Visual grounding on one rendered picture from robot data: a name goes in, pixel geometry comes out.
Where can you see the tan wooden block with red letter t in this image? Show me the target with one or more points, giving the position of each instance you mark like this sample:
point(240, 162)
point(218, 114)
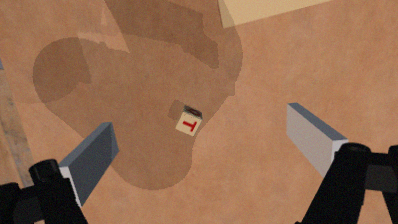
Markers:
point(189, 120)

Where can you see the tan square mat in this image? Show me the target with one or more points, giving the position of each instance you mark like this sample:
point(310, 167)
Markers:
point(235, 12)

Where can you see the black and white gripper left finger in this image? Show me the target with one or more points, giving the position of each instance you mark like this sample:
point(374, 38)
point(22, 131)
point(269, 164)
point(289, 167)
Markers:
point(50, 199)

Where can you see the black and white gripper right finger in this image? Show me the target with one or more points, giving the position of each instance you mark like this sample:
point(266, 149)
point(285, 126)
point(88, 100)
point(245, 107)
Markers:
point(354, 169)

